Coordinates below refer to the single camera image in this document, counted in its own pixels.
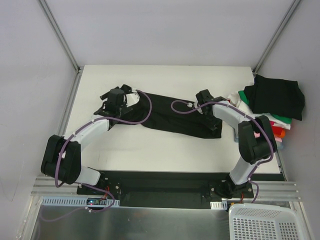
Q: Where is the black printed t-shirt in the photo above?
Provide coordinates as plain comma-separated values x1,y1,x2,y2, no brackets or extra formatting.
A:
120,93,222,139

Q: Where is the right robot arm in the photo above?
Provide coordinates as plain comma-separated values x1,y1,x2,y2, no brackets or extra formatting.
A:
195,89,277,199

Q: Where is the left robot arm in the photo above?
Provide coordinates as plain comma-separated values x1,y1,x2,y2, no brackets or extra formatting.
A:
40,87,140,195

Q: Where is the white t-shirt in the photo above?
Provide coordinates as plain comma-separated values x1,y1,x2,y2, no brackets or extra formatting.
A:
227,92,291,130

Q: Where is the pink t-shirt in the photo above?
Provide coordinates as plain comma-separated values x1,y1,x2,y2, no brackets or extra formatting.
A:
254,132,283,143

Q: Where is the black folded t-shirt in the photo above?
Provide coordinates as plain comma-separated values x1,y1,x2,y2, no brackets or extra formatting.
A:
243,75,305,121

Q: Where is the red t-shirt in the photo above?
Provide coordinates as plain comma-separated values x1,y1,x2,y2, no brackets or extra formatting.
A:
271,126,285,133

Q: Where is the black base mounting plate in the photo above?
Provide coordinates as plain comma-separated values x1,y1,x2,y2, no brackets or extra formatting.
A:
74,169,287,208

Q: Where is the orange t-shirt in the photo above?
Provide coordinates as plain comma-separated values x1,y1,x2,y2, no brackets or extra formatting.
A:
273,129,286,139

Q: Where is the white plastic basket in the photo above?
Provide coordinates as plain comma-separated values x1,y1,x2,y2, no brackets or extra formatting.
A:
228,203,305,240

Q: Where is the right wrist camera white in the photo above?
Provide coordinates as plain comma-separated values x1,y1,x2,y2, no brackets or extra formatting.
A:
187,101,203,115

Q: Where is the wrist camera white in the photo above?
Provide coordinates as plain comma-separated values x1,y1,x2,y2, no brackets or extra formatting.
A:
125,89,140,107
187,101,203,115

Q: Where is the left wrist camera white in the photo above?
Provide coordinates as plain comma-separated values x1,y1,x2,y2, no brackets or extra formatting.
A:
125,89,140,107

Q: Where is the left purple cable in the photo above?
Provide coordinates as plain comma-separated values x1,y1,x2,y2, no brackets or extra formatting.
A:
39,89,153,222

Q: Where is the purple cable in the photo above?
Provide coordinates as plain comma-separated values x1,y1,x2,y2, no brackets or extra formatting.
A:
39,89,153,222
170,99,275,205

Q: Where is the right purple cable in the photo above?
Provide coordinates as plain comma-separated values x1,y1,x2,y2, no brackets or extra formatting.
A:
170,99,275,205

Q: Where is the right aluminium frame post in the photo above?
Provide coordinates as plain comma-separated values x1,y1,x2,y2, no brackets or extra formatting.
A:
252,0,303,76

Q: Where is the aluminium frame post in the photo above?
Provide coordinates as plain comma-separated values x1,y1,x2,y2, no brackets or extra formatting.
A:
37,0,81,74
252,0,303,76

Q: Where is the left aluminium frame post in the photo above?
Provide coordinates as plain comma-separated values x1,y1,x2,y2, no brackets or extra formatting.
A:
37,0,81,74

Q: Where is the right slotted cable duct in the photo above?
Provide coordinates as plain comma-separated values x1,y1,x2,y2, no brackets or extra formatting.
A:
210,200,228,210

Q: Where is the slotted cable duct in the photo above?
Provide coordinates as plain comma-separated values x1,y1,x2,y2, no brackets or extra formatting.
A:
210,200,228,210
42,196,120,208

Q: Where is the aluminium front rail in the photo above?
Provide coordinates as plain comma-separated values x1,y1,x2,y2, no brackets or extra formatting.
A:
31,176,302,202

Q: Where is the left slotted cable duct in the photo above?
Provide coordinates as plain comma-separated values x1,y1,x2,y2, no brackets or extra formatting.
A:
42,196,120,208

